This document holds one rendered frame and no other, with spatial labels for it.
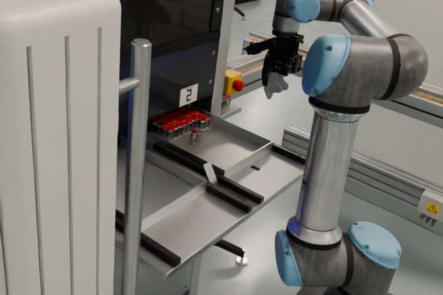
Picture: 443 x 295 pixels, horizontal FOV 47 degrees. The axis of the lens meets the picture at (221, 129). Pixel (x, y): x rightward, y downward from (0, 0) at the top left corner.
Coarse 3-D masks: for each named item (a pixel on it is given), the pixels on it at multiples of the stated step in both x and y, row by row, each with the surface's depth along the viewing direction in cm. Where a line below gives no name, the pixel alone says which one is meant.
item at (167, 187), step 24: (120, 144) 157; (120, 168) 146; (144, 168) 147; (168, 168) 147; (120, 192) 136; (144, 192) 137; (168, 192) 138; (192, 192) 135; (120, 216) 124; (144, 216) 128
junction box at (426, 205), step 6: (426, 192) 219; (426, 198) 217; (432, 198) 215; (438, 198) 216; (420, 204) 219; (426, 204) 218; (432, 204) 216; (438, 204) 214; (420, 210) 220; (426, 210) 219; (432, 210) 217; (438, 210) 215; (432, 216) 218; (438, 216) 216
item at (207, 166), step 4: (204, 164) 142; (208, 164) 143; (204, 168) 142; (208, 168) 143; (212, 168) 144; (208, 172) 143; (212, 172) 144; (208, 176) 142; (212, 176) 144; (212, 180) 143; (216, 180) 144; (216, 184) 144; (224, 188) 143; (232, 192) 142; (240, 196) 140; (244, 200) 139
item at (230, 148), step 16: (224, 128) 175; (240, 128) 171; (176, 144) 162; (208, 144) 164; (224, 144) 166; (240, 144) 167; (256, 144) 168; (272, 144) 165; (208, 160) 156; (224, 160) 157; (240, 160) 151
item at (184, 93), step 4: (196, 84) 164; (184, 88) 160; (188, 88) 161; (192, 88) 163; (196, 88) 165; (184, 92) 160; (188, 92) 162; (192, 92) 164; (196, 92) 166; (180, 96) 159; (184, 96) 161; (192, 96) 165; (196, 96) 167; (180, 100) 160; (184, 100) 162; (192, 100) 166; (180, 104) 161; (184, 104) 163
